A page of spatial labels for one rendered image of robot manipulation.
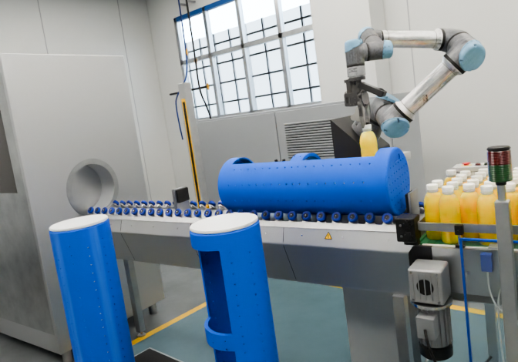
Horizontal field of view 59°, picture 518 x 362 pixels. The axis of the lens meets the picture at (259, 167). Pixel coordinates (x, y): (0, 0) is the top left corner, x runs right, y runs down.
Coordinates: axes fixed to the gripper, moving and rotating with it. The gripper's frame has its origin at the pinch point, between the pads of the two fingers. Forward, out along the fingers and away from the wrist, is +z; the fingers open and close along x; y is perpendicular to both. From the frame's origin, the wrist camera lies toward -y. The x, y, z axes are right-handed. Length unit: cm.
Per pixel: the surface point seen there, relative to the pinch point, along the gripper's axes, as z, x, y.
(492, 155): 10, 38, -53
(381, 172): 18.3, 12.1, -9.1
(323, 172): 17.9, 11.8, 16.4
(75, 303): 68, 69, 127
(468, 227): 37, 20, -41
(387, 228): 41.5, 10.7, -8.8
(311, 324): 134, -64, 80
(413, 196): 30.9, 0.4, -17.0
